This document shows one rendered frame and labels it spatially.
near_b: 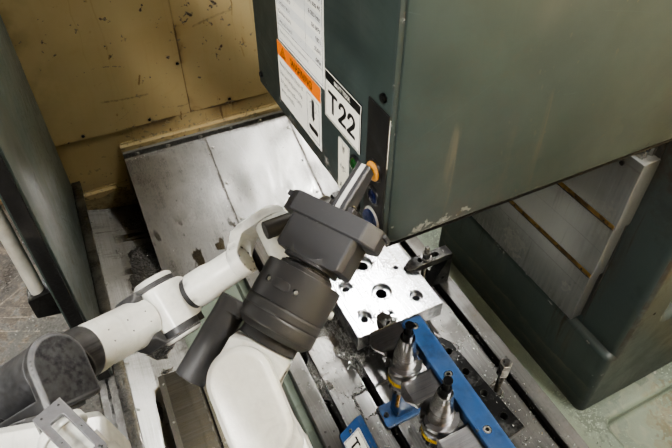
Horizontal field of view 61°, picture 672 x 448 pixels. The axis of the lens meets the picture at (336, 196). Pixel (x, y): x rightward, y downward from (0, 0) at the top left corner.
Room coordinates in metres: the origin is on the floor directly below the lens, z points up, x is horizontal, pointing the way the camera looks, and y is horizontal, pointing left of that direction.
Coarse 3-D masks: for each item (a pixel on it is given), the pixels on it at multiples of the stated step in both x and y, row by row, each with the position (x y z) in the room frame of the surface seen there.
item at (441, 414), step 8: (432, 400) 0.45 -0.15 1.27; (440, 400) 0.44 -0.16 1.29; (448, 400) 0.43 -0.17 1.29; (432, 408) 0.44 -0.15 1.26; (440, 408) 0.43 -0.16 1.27; (448, 408) 0.43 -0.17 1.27; (432, 416) 0.43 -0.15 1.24; (440, 416) 0.43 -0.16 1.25; (448, 416) 0.43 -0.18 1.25; (440, 424) 0.43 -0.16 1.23; (448, 424) 0.43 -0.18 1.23
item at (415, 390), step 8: (416, 376) 0.52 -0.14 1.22; (424, 376) 0.52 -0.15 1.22; (432, 376) 0.52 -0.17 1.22; (408, 384) 0.50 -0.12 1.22; (416, 384) 0.50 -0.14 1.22; (424, 384) 0.50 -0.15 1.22; (432, 384) 0.50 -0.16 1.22; (440, 384) 0.50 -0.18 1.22; (408, 392) 0.49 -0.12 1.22; (416, 392) 0.49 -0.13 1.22; (424, 392) 0.49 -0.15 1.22; (432, 392) 0.49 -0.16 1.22; (408, 400) 0.47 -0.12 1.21; (416, 400) 0.47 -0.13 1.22; (424, 400) 0.47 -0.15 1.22
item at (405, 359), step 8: (400, 336) 0.55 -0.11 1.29; (400, 344) 0.54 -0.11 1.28; (408, 344) 0.53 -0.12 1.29; (400, 352) 0.53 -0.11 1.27; (408, 352) 0.53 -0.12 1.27; (416, 352) 0.54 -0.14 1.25; (392, 360) 0.54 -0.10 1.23; (400, 360) 0.53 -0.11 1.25; (408, 360) 0.53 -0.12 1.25; (416, 360) 0.54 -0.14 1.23; (400, 368) 0.53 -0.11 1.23; (408, 368) 0.52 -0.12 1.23
